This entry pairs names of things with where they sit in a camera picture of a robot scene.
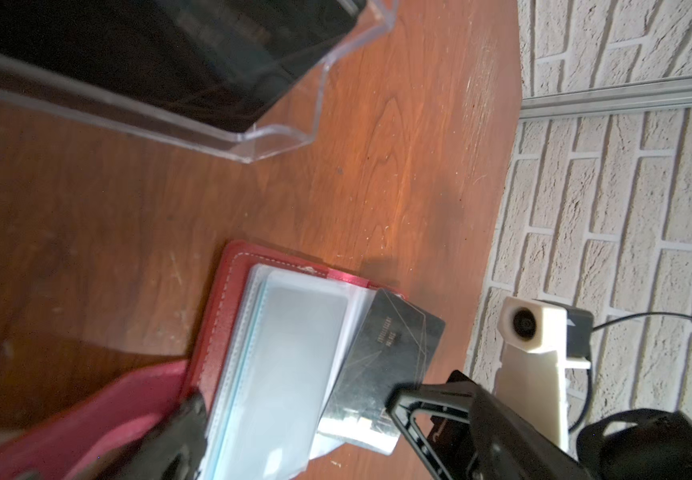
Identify right thin black cable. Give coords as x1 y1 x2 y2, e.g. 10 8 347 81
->
567 310 692 434

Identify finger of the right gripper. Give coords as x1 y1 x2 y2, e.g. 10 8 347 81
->
387 370 478 479

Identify black cards in organizer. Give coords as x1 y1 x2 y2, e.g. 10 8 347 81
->
0 1 365 133

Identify clear acrylic card organizer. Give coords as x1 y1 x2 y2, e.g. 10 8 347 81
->
0 1 398 163

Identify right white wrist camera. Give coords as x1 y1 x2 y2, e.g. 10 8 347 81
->
494 296 594 452

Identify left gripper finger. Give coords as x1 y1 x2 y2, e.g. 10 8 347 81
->
98 391 208 480

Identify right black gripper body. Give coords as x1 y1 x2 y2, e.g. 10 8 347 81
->
465 370 692 480

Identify red leather card holder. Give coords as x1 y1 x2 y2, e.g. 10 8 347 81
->
0 240 381 479

